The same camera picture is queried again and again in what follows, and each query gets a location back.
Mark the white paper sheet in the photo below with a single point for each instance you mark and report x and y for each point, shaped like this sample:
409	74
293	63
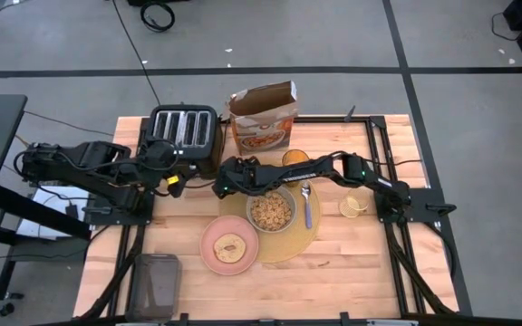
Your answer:
48	199

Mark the amber glass with juice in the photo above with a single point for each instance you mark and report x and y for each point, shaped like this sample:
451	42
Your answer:
295	157

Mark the pumpkin cereal box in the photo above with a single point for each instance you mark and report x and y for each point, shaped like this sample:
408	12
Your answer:
261	117

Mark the pink plate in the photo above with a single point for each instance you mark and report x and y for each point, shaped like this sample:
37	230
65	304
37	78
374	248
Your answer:
211	258

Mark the black four-slot toaster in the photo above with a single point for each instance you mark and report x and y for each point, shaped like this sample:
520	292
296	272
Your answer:
184	131

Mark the bagel half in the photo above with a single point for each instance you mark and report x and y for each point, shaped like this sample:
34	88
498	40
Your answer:
229	248

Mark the round woven straw placemat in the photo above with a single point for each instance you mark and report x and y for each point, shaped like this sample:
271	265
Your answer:
283	246

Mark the beige ceramic bowl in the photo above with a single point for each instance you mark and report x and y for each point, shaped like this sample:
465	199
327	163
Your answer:
270	213

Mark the black power adapter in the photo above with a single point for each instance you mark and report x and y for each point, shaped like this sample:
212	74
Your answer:
71	212

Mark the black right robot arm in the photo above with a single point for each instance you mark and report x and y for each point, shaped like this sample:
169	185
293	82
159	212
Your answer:
306	172

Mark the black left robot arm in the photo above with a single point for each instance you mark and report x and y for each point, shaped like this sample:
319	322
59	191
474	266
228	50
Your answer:
84	158

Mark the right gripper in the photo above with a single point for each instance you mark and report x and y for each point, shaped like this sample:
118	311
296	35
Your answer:
240	174

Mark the black aluminium table frame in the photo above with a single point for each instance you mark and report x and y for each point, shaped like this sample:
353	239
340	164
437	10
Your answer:
374	145

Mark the black desk leg frame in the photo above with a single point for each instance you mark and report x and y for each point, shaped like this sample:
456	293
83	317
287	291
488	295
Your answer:
25	210

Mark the black desk caster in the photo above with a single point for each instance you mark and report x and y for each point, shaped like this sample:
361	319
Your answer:
6	309

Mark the grey plastic tray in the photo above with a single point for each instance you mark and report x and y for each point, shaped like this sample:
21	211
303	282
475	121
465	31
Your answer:
157	290

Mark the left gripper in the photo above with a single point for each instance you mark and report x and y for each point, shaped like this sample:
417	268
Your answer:
175	174

